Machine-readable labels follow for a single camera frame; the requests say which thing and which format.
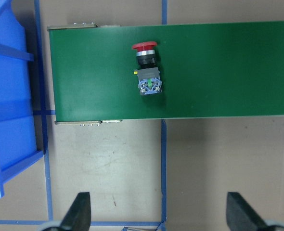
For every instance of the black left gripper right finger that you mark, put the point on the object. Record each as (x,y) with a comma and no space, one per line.
(240,216)

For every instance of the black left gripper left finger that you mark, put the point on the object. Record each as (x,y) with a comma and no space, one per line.
(78,217)

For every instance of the red push button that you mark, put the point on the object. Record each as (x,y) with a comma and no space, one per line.
(149,81)

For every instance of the brown paper table cover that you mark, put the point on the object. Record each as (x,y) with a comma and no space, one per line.
(122,164)

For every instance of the left blue plastic bin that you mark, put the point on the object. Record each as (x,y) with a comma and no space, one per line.
(18,148)

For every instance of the green conveyor belt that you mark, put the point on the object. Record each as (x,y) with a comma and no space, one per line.
(207,70)

